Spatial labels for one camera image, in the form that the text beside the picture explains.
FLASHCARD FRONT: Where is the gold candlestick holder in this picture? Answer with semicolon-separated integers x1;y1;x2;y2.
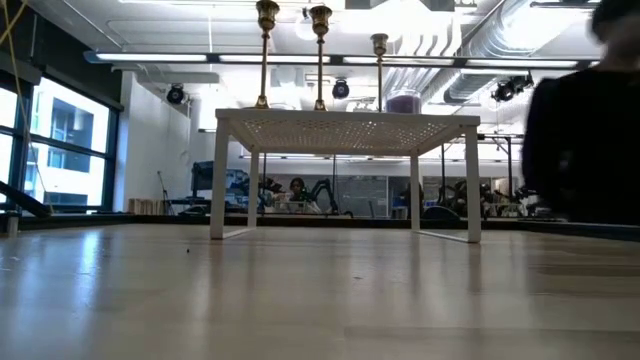
308;4;334;112
369;32;390;114
253;0;281;110

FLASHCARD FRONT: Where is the purple candle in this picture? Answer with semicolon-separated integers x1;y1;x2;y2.
384;88;423;115

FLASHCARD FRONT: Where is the person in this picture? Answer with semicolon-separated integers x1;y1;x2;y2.
519;0;640;226
287;176;309;204

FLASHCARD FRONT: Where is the white perforated metal shelf riser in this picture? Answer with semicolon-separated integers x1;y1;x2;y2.
209;107;483;245

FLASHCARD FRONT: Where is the wooden crate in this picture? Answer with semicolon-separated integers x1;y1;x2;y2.
127;198;167;216

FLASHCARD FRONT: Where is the long ceiling light strip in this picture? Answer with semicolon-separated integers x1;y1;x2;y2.
83;49;601;71

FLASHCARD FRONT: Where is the black ceiling track light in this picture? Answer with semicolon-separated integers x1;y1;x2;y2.
491;73;535;104

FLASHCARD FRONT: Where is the large glass window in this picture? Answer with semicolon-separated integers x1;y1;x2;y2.
0;74;121;214

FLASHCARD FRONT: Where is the white ring pendant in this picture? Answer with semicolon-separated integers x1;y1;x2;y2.
293;7;323;42

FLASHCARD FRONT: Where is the silver ventilation duct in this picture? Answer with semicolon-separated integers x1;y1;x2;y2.
389;0;601;106

